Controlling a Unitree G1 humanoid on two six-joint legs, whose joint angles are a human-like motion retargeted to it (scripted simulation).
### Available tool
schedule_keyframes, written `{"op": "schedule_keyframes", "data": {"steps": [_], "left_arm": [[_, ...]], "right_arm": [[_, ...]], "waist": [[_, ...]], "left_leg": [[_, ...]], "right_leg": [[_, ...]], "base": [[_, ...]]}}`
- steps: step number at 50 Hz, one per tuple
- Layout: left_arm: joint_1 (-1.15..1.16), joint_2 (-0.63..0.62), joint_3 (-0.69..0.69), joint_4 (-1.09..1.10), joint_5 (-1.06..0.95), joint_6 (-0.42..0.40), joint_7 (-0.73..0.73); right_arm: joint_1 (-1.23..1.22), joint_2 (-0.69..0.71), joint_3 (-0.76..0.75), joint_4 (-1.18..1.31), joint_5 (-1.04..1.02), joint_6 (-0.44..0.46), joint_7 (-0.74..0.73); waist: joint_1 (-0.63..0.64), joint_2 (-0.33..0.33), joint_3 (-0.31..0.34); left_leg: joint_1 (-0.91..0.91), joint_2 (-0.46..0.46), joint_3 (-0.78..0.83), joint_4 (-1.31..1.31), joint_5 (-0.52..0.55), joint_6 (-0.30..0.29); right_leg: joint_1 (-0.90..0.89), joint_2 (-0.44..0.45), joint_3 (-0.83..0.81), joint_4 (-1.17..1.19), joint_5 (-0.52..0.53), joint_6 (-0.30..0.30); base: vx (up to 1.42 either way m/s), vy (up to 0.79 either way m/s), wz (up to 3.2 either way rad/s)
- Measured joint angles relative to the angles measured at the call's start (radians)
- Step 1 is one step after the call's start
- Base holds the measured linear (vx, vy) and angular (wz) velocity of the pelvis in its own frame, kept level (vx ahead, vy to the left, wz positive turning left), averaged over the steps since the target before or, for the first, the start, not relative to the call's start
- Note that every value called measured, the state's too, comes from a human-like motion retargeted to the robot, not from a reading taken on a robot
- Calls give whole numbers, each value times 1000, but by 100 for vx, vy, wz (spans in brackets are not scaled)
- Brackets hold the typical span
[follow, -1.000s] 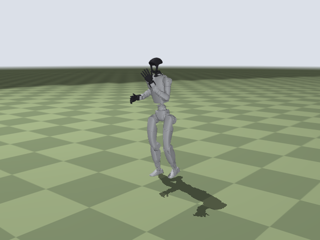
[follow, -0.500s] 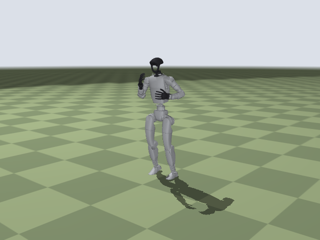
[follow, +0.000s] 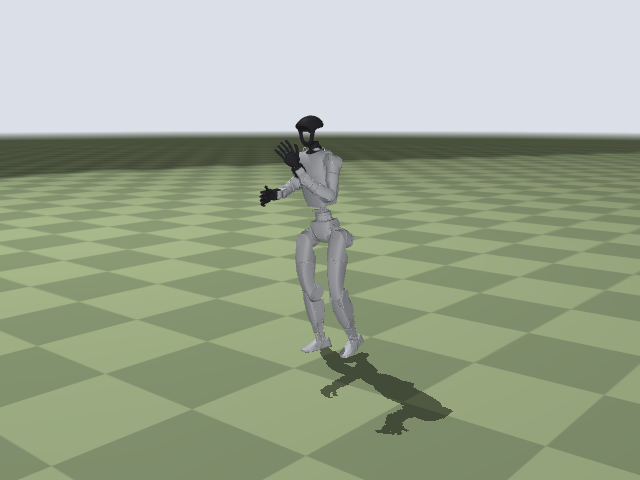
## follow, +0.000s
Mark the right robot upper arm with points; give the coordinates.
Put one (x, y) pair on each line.
(296, 182)

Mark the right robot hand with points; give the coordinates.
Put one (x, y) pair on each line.
(268, 195)

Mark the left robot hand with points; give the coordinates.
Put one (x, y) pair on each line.
(292, 158)

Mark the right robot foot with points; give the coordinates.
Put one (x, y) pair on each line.
(316, 345)

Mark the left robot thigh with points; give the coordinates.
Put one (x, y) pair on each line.
(337, 259)

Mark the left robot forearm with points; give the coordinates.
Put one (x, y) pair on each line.
(313, 186)

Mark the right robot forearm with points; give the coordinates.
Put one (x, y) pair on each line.
(285, 190)

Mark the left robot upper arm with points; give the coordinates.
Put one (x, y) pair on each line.
(333, 165)

